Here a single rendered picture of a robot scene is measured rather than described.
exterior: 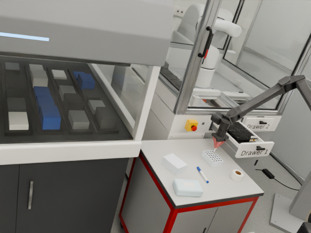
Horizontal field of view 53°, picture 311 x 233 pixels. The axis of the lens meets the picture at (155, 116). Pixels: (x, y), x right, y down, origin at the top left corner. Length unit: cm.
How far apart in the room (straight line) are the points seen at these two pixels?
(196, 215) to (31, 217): 94
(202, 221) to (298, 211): 155
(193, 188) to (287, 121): 253
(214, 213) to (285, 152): 234
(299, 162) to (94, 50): 308
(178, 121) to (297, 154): 216
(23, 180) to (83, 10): 94
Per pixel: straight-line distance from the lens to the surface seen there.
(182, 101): 206
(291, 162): 407
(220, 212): 193
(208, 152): 208
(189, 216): 180
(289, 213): 331
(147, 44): 148
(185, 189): 169
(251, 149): 214
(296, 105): 400
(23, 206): 194
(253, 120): 252
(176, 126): 214
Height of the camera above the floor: 183
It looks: 26 degrees down
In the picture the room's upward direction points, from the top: 16 degrees clockwise
